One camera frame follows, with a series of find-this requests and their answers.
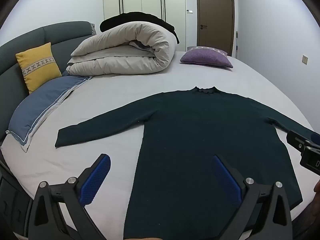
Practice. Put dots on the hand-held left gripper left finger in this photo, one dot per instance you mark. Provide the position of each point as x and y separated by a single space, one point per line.
96 180

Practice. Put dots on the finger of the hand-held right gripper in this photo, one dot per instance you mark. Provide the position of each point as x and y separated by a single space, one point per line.
296 140

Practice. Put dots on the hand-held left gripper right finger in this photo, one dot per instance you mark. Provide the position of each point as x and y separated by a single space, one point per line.
225 180

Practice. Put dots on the dark green sweater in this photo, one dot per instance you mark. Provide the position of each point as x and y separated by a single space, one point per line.
195 130

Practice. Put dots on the person's right hand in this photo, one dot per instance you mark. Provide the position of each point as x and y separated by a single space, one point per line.
317 186

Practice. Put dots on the blue pillow with white border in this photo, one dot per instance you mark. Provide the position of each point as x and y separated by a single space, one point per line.
40 107

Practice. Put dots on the bed with white sheet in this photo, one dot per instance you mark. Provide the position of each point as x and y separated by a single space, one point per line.
125 85

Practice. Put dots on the thin pale pole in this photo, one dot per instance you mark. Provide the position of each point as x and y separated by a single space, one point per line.
237 43

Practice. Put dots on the purple cushion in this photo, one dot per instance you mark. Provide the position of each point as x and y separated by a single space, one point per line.
206 57

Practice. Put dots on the yellow cushion with patterned band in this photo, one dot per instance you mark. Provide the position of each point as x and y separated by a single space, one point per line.
38 65

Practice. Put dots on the rolled beige duvet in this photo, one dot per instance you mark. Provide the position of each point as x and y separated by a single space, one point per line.
125 50

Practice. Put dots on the brown door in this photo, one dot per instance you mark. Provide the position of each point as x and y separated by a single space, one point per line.
215 17

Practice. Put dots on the grey-blue upholstered headboard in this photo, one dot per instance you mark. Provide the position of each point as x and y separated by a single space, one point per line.
27 40

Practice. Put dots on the black garment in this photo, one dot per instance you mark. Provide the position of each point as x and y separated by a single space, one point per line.
140 17

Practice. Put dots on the beige wall socket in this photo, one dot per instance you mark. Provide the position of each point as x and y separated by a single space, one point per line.
305 59

